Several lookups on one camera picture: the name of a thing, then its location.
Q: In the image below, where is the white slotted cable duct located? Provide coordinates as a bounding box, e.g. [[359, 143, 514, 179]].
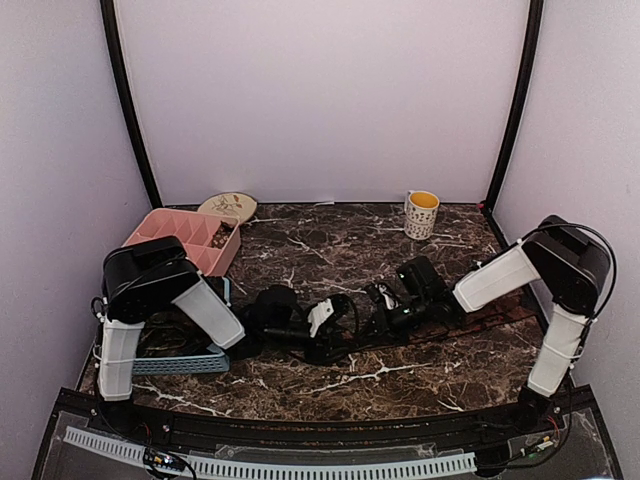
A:
[[63, 427, 477, 479]]

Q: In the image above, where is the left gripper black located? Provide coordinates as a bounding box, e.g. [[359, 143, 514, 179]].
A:
[[264, 321, 354, 365]]

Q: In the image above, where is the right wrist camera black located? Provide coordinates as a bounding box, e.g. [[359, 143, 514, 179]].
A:
[[396, 256, 447, 302]]

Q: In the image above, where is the blue perforated plastic basket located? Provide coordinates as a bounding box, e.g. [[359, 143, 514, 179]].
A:
[[132, 277, 244, 376]]

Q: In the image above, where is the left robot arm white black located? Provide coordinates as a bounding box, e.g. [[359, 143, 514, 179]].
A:
[[92, 236, 359, 436]]

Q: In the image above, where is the brown red patterned tie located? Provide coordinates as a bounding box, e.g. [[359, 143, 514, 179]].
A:
[[353, 291, 537, 350]]

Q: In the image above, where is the left black frame post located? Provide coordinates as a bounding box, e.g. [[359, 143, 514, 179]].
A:
[[99, 0, 163, 208]]

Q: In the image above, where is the black front rail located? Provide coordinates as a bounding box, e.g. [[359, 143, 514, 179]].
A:
[[59, 389, 596, 451]]

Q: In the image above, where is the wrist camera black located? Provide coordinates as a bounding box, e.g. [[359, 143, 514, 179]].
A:
[[396, 256, 447, 302], [244, 284, 354, 339]]

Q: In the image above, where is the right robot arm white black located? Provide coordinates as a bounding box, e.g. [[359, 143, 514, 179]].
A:
[[365, 215, 618, 434]]

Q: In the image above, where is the beige floral plate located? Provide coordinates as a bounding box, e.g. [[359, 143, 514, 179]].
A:
[[197, 192, 258, 224]]

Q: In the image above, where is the pink divided organizer tray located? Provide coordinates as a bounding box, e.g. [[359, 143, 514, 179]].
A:
[[124, 208, 241, 277]]

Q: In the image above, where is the rolled tie in tray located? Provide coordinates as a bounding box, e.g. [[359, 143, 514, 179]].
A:
[[208, 221, 237, 250]]

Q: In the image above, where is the white mug yellow inside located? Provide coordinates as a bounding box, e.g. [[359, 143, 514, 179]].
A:
[[404, 190, 440, 241]]

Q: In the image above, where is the right black frame post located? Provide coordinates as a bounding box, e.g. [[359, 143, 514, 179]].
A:
[[483, 0, 544, 215]]

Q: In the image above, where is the black frame post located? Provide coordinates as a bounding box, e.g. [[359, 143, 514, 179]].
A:
[[483, 0, 544, 215], [99, 0, 163, 208]]

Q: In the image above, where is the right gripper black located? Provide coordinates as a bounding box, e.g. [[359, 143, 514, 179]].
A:
[[356, 293, 433, 344]]

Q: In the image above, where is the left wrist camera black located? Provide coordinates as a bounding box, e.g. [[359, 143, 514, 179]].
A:
[[244, 284, 354, 339]]

